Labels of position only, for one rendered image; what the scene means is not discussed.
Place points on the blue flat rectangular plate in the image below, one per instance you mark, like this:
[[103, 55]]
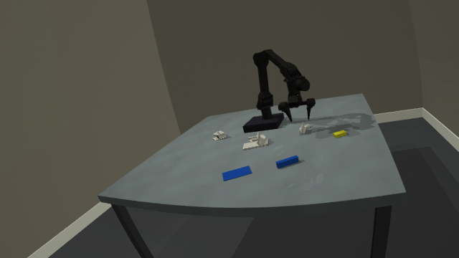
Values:
[[236, 173]]

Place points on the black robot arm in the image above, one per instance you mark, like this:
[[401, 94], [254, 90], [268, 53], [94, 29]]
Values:
[[294, 79]]

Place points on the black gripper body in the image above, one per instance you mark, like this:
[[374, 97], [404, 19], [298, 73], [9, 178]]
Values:
[[309, 102]]

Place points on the blue rectangular bar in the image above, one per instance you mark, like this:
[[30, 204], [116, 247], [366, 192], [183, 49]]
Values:
[[287, 162]]

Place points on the cream curved jaw piece with gear teeth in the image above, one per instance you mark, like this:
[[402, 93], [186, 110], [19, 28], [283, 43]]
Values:
[[304, 127]]

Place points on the yellow rectangular block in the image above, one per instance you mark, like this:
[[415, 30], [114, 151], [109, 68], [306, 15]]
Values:
[[339, 134]]

